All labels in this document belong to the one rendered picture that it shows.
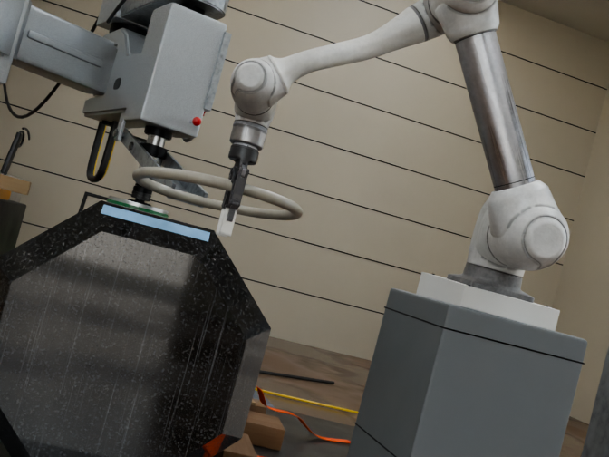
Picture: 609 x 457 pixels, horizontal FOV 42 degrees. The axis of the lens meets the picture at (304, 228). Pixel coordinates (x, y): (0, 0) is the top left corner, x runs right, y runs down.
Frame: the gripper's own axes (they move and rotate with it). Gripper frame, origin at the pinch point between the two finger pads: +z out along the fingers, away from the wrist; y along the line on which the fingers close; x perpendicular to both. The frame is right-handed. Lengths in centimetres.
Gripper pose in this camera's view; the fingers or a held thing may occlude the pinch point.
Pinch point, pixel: (226, 223)
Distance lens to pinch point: 204.8
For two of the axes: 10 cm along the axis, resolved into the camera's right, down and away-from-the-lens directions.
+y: -2.9, 0.4, 9.6
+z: -2.4, 9.7, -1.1
